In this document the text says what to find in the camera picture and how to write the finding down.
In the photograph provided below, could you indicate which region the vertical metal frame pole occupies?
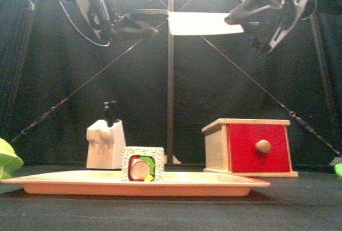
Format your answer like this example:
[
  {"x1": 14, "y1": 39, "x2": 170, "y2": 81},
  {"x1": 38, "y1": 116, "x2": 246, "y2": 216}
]
[{"x1": 165, "y1": 0, "x2": 182, "y2": 166}]

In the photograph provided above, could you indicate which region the toy sushi roll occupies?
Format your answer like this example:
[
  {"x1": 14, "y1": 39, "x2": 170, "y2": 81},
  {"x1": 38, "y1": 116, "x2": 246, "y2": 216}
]
[{"x1": 121, "y1": 146, "x2": 166, "y2": 183}]

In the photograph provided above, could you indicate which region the thin diagonal frame wire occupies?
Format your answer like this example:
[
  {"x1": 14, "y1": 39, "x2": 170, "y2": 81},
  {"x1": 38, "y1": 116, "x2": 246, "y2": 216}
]
[
  {"x1": 11, "y1": 0, "x2": 225, "y2": 143},
  {"x1": 138, "y1": 0, "x2": 342, "y2": 158}
]

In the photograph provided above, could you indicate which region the wooden box with red drawer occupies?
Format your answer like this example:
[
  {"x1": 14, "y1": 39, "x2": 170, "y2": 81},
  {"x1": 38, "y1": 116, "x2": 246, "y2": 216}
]
[{"x1": 201, "y1": 118, "x2": 300, "y2": 178}]

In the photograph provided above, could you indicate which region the pink rectangular tray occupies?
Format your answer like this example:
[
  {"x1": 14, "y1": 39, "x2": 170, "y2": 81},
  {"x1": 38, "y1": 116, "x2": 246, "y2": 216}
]
[{"x1": 0, "y1": 169, "x2": 272, "y2": 198}]

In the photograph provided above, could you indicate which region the black toy knife handle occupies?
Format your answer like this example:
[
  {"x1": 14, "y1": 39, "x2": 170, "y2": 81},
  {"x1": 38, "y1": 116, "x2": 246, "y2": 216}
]
[{"x1": 102, "y1": 100, "x2": 118, "y2": 128}]

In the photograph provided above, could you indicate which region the pale wooden knife block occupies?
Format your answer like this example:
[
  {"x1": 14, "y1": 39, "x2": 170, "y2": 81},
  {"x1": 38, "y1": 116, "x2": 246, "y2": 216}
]
[{"x1": 86, "y1": 118, "x2": 127, "y2": 170}]

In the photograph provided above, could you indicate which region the light green toy leaf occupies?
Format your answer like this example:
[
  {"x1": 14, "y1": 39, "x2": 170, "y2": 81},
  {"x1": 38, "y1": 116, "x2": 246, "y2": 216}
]
[{"x1": 0, "y1": 137, "x2": 26, "y2": 180}]

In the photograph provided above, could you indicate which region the green toy cucumber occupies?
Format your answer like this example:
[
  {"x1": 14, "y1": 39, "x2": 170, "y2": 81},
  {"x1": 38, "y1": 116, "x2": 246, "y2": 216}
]
[{"x1": 333, "y1": 163, "x2": 342, "y2": 180}]

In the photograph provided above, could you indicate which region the toy cleaver with pale blade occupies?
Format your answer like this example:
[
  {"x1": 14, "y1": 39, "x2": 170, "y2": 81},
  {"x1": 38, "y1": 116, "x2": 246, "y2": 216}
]
[{"x1": 131, "y1": 8, "x2": 245, "y2": 37}]

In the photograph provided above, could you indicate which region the left gripper cable loop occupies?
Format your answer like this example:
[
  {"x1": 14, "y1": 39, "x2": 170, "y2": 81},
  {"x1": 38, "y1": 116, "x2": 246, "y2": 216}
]
[{"x1": 58, "y1": 0, "x2": 111, "y2": 48}]

